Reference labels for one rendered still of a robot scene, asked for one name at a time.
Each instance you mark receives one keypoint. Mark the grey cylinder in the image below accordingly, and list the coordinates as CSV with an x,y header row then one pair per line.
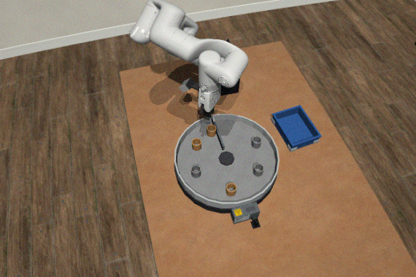
x,y
198,168
256,145
258,166

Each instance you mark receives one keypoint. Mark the grey round turntable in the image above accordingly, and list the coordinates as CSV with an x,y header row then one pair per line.
x,y
227,157

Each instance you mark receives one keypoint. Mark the bronze bushing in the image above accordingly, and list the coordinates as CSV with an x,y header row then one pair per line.
x,y
233,186
211,133
196,147

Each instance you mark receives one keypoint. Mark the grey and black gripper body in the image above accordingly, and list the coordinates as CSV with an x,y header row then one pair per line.
x,y
209,98

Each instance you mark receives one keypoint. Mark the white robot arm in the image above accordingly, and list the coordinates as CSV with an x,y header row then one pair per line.
x,y
208,54

